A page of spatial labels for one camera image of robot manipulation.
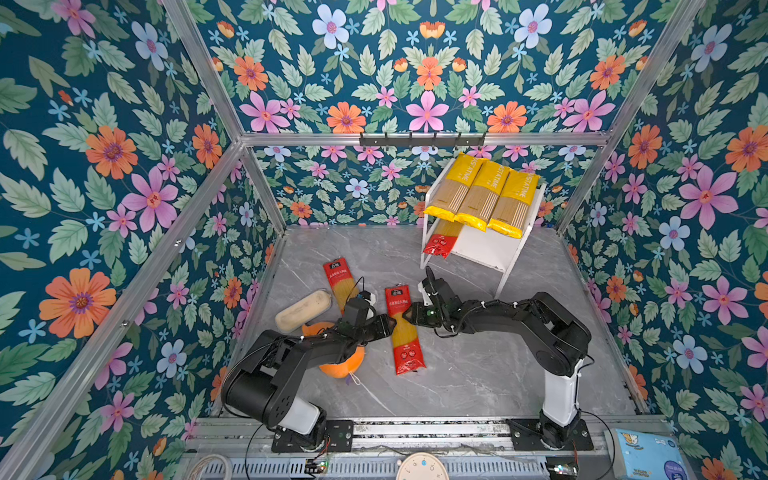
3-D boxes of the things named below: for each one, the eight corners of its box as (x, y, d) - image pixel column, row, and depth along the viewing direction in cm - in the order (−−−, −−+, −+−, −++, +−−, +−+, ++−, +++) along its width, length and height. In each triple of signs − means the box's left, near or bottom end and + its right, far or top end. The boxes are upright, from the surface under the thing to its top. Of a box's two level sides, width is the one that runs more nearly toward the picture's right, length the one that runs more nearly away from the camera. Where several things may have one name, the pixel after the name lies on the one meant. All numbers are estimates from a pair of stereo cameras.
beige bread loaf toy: (284, 339, 92) (279, 333, 89) (274, 322, 96) (269, 315, 92) (337, 305, 100) (335, 299, 96) (326, 290, 104) (323, 283, 100)
